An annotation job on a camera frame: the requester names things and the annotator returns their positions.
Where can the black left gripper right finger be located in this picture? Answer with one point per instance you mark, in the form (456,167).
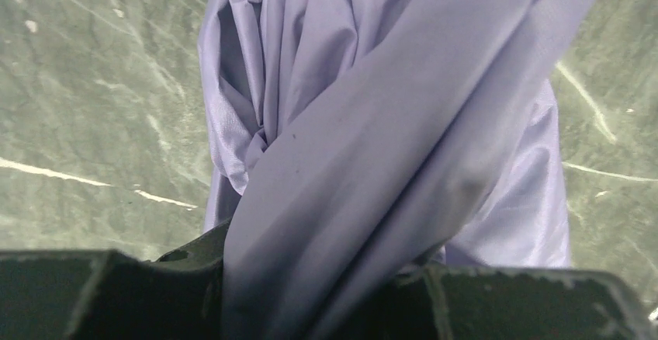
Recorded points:
(440,302)

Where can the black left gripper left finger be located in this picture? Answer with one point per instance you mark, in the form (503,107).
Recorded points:
(106,294)

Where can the lilac folding umbrella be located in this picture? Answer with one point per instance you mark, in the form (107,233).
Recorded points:
(354,140)

